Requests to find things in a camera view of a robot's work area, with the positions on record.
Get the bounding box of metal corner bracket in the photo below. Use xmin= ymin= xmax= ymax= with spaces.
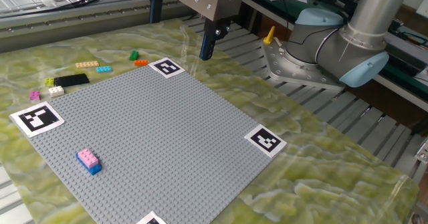
xmin=414 ymin=140 xmax=428 ymax=164

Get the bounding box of black Lego plate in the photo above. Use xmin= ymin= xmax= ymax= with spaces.
xmin=53 ymin=73 xmax=90 ymax=88

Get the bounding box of yellow plastic tool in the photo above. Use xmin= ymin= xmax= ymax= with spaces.
xmin=263 ymin=25 xmax=276 ymax=45

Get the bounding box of white Lego brick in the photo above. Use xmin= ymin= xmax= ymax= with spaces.
xmin=48 ymin=86 xmax=65 ymax=98

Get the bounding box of black white fiducial marker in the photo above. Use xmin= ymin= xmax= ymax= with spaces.
xmin=135 ymin=211 xmax=168 ymax=224
xmin=148 ymin=57 xmax=186 ymax=80
xmin=9 ymin=101 xmax=66 ymax=138
xmin=243 ymin=124 xmax=288 ymax=158

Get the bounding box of grey Lego baseplate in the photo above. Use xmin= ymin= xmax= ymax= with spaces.
xmin=25 ymin=64 xmax=275 ymax=224

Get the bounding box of blue Lego brick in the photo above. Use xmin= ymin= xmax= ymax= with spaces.
xmin=75 ymin=152 xmax=103 ymax=176

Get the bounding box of pink Lego brick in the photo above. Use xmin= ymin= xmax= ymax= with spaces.
xmin=77 ymin=148 xmax=100 ymax=169

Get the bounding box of black electronics box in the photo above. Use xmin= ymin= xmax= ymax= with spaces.
xmin=384 ymin=19 xmax=428 ymax=78

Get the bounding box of tan Lego plate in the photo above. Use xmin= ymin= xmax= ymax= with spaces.
xmin=75 ymin=60 xmax=100 ymax=69

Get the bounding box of metal robot mounting plate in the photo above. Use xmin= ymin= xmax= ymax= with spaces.
xmin=261 ymin=38 xmax=346 ymax=92

